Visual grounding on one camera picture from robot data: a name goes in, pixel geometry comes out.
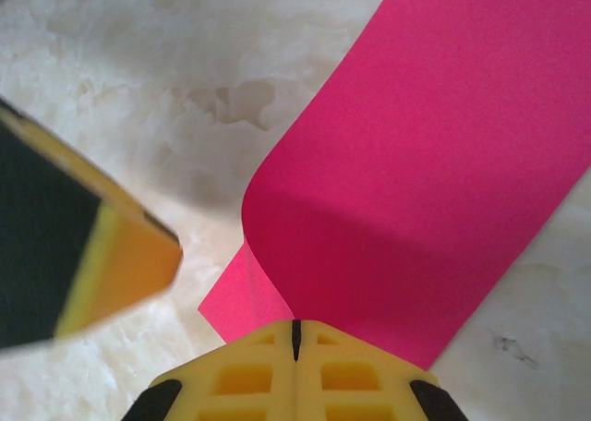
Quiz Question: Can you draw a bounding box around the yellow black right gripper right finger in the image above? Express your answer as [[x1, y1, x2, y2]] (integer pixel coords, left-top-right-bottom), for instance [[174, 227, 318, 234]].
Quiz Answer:
[[295, 319, 468, 421]]

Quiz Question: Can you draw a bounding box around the pink paper sheet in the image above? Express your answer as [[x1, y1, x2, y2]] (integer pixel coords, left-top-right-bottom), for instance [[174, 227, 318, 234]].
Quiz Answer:
[[198, 0, 591, 371]]

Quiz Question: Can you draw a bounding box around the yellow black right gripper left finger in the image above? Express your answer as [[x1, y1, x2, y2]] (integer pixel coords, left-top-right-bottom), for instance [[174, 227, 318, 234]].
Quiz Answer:
[[122, 319, 296, 421]]

